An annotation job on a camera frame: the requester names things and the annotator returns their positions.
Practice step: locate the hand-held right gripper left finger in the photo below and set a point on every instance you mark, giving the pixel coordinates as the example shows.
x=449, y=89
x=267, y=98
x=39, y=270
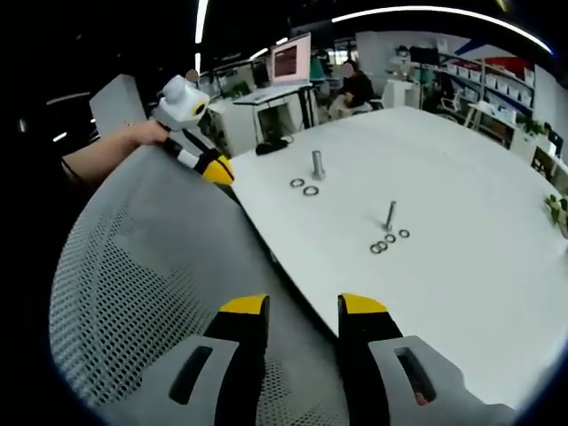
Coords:
x=208, y=368

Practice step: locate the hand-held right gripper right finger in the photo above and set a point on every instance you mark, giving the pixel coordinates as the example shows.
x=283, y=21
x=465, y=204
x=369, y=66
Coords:
x=412, y=377

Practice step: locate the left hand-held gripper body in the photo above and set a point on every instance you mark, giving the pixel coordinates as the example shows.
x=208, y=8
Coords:
x=179, y=106

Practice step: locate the thick threaded steel stud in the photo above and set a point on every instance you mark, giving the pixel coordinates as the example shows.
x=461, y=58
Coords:
x=318, y=165

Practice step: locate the small steel washer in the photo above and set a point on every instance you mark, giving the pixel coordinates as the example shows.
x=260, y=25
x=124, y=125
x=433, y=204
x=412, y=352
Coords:
x=400, y=233
x=386, y=238
x=372, y=249
x=386, y=246

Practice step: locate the thin threaded steel stud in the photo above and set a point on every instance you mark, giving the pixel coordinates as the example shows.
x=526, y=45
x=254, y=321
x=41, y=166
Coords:
x=390, y=216

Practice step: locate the person's left hand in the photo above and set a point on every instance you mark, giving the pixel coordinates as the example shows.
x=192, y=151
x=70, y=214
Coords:
x=148, y=132

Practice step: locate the small black object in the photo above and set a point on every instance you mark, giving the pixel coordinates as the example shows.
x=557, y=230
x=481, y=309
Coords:
x=270, y=147

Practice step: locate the white cabinet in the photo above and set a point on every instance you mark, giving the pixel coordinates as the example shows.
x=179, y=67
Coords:
x=117, y=104

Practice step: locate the white standing desk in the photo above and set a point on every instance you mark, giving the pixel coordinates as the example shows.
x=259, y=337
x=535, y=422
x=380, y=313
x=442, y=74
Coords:
x=270, y=104

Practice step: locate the straight ceiling light strip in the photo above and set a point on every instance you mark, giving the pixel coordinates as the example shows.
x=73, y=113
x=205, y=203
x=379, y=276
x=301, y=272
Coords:
x=202, y=20

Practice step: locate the grey mesh office chair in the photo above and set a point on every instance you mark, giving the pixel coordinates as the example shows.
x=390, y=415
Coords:
x=160, y=284

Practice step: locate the computer monitor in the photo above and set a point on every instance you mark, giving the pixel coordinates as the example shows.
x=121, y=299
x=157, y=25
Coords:
x=290, y=60

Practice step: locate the green potted plant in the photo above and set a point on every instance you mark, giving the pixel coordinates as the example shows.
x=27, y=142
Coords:
x=560, y=213

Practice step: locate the long curved ceiling light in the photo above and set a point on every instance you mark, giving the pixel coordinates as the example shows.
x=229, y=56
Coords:
x=444, y=11

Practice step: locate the storage shelf with white bins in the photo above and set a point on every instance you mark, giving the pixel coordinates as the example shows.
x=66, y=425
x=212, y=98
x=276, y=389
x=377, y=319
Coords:
x=488, y=82

